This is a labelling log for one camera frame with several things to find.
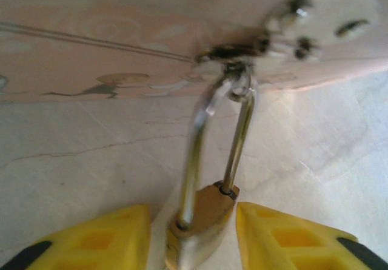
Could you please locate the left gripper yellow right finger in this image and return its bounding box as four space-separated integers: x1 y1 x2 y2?
236 202 388 270

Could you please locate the metal box latch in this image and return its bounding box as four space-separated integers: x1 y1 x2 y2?
195 0 383 70

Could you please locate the brass padlock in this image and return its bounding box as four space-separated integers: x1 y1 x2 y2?
165 66 260 270

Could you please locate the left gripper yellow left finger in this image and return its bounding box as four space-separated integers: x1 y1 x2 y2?
0 203 152 270

